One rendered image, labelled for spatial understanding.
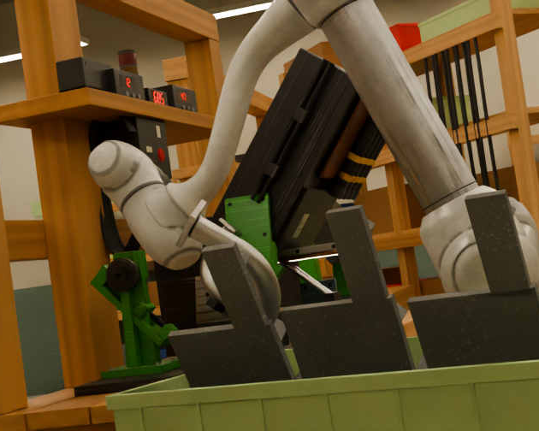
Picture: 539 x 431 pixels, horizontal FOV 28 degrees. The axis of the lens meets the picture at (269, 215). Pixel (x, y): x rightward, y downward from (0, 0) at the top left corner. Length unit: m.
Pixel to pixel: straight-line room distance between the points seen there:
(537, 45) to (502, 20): 6.53
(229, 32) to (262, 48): 10.07
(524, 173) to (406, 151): 3.20
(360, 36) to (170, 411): 0.78
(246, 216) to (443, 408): 1.51
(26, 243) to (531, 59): 9.46
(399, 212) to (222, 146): 3.86
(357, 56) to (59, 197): 0.96
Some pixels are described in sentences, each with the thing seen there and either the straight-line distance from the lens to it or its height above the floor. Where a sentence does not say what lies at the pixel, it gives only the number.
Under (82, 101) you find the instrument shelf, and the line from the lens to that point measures 2.41.
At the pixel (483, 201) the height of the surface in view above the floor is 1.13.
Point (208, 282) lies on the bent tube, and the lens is 2.57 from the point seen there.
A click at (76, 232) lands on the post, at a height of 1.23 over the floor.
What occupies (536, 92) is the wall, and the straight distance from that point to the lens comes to 11.53.
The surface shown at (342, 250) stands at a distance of 1.27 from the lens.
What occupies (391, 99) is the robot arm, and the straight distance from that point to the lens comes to 1.81.
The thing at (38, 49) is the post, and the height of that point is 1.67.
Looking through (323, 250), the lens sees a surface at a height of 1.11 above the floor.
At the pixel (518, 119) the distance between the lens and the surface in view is 5.01.
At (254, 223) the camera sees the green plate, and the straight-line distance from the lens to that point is 2.60.
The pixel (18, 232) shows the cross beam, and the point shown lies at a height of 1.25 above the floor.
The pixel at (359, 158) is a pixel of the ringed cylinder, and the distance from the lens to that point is 2.75.
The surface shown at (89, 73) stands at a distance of 2.53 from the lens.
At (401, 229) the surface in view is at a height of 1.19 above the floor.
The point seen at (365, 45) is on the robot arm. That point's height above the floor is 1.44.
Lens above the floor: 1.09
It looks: 3 degrees up
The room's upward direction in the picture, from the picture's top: 8 degrees counter-clockwise
